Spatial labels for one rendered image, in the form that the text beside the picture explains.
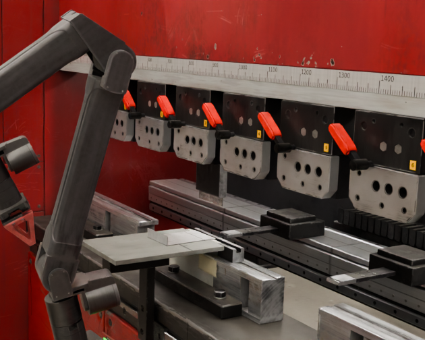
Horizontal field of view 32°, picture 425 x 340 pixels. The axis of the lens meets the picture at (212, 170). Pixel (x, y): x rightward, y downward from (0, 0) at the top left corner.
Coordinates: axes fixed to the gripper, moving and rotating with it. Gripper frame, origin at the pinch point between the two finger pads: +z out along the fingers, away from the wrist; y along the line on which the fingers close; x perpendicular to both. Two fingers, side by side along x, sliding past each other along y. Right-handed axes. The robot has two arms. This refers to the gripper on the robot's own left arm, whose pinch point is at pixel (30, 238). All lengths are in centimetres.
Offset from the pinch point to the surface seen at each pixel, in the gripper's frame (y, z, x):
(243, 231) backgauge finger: -6.1, 21.2, -43.7
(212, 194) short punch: -9.2, 8.4, -40.1
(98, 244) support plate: -9.2, 5.9, -12.5
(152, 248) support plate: -14.6, 10.8, -22.0
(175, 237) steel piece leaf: -7.0, 13.9, -28.6
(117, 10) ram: 34, -35, -46
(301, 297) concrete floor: 213, 166, -107
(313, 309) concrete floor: 194, 165, -106
